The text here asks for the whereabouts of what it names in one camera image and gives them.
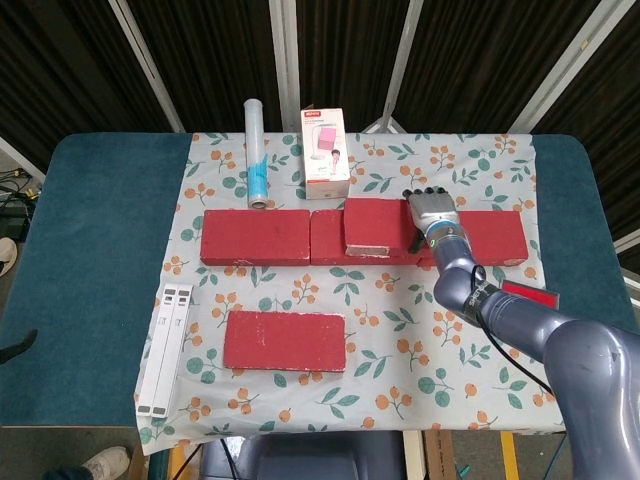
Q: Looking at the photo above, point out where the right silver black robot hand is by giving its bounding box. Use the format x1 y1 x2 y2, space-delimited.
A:
402 187 459 254

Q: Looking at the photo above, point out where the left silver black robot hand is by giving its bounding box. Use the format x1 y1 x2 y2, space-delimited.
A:
0 328 39 366

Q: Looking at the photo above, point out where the red brick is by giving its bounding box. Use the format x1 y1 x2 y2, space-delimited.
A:
198 209 312 266
342 198 417 258
309 209 422 267
415 210 530 268
222 310 348 374

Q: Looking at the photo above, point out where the white shoe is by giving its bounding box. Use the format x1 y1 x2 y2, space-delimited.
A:
0 237 19 277
82 446 132 479

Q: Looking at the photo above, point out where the white lamp product box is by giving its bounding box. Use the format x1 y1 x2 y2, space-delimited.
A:
299 107 352 201

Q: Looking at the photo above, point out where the teal felt table cover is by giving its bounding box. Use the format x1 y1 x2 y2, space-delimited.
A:
0 132 640 430

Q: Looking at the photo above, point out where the floral print tablecloth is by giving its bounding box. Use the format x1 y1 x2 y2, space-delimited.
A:
133 130 576 456

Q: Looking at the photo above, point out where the dark trouser leg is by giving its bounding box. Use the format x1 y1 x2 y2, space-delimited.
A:
42 464 92 480

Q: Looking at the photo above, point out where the white folding stand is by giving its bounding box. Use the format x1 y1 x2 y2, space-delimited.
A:
135 282 195 417

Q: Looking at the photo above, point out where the clear cling film roll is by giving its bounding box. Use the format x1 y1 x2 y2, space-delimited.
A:
243 99 274 210

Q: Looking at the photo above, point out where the brown cardboard piece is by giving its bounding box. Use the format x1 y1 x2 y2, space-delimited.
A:
423 429 454 480

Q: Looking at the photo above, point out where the grey-blue robot torso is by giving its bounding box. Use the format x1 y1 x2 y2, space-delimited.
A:
199 429 406 480

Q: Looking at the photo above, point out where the red pad in grey frame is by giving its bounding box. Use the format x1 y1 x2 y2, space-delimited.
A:
501 280 561 309

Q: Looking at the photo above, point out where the white metal frame pole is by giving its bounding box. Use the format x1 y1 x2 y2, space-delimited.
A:
362 0 426 134
613 233 640 257
108 0 187 134
509 0 619 134
0 134 47 182
268 0 303 134

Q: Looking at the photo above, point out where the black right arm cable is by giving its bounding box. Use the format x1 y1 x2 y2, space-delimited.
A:
468 264 555 397

